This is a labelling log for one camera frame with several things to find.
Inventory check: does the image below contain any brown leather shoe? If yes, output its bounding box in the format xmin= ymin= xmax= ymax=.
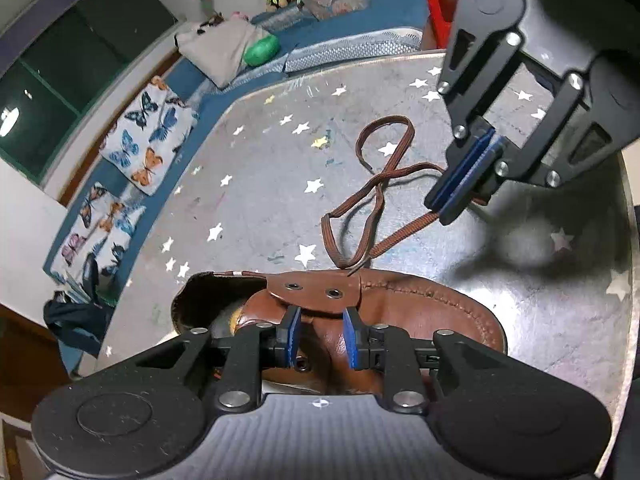
xmin=170 ymin=269 xmax=508 ymax=394

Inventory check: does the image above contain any brown shoelace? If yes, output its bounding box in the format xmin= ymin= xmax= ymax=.
xmin=320 ymin=115 xmax=444 ymax=273

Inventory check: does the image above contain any blue sofa bench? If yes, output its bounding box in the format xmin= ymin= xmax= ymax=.
xmin=41 ymin=0 xmax=436 ymax=376

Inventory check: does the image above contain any dark blue bag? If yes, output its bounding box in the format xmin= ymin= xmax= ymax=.
xmin=43 ymin=254 xmax=114 ymax=358

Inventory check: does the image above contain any butterfly print pillow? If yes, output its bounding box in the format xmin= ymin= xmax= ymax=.
xmin=49 ymin=182 xmax=145 ymax=304
xmin=100 ymin=76 xmax=198 ymax=196

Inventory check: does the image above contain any green round cushion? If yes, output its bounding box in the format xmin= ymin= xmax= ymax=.
xmin=243 ymin=35 xmax=280 ymax=67

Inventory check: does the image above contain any grey plain pillow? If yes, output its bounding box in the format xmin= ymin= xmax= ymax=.
xmin=175 ymin=18 xmax=270 ymax=89

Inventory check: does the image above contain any dark window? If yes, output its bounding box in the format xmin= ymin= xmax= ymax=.
xmin=1 ymin=0 xmax=176 ymax=184

